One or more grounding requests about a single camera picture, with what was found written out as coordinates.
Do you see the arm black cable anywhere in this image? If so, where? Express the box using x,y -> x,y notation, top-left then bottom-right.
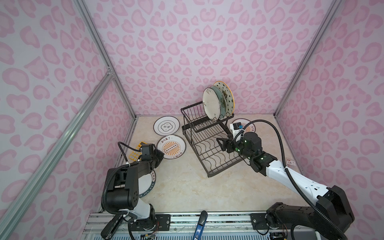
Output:
233,119 -> 349,240
117,141 -> 142,164

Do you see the blue handled tool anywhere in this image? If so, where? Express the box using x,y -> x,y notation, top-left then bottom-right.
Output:
193,211 -> 208,240

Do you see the white plate dark green rim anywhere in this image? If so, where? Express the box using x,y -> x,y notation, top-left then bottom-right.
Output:
139,171 -> 157,198

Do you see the star pattern cartoon plate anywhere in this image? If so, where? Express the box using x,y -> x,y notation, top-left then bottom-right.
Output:
214,81 -> 235,117

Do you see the white plate brown ring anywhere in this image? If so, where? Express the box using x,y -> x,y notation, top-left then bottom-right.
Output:
153,116 -> 181,137

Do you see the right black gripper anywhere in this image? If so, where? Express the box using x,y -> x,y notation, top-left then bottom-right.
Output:
216,134 -> 254,160

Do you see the aluminium frame bar right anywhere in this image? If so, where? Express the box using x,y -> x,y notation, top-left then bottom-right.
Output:
274,0 -> 345,118

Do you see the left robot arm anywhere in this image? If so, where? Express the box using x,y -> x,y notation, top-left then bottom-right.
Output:
101,142 -> 164,240

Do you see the aluminium frame bars left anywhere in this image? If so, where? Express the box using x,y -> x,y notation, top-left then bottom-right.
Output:
1,1 -> 133,240

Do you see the black wire dish rack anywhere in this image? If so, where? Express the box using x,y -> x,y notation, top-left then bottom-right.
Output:
181,102 -> 243,178

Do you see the aluminium mounting rail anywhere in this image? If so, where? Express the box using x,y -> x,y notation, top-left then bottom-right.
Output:
80,212 -> 316,240

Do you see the yellow calculator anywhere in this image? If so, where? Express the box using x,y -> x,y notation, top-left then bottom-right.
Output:
128,142 -> 146,162

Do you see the light green flower plate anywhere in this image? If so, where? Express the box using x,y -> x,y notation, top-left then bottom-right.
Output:
210,86 -> 227,120

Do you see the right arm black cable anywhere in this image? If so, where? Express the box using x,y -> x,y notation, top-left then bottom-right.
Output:
233,119 -> 349,240

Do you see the orange sunburst plate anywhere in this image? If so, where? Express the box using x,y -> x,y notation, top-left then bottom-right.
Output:
232,118 -> 256,133
157,135 -> 187,160

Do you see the cream floral plate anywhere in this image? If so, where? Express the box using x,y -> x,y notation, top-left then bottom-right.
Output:
203,88 -> 221,121

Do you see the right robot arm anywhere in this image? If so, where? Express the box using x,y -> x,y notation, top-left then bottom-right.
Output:
217,132 -> 355,240

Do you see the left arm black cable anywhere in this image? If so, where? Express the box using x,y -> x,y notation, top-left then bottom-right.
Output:
117,141 -> 142,164

